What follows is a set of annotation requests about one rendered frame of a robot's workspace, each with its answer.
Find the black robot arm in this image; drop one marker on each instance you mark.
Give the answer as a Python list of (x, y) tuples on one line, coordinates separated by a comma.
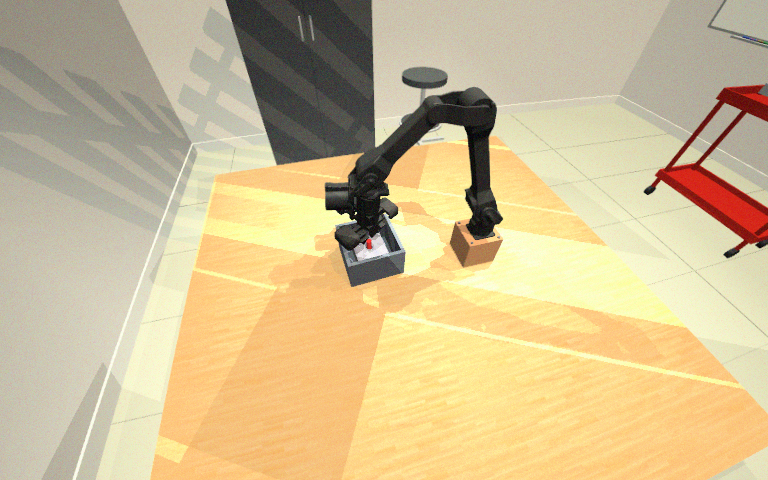
[(471, 108)]

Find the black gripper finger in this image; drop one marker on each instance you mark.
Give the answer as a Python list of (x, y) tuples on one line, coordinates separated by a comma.
[(377, 228), (363, 240)]

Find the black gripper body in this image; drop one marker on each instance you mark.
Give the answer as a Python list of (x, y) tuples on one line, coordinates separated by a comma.
[(350, 238)]

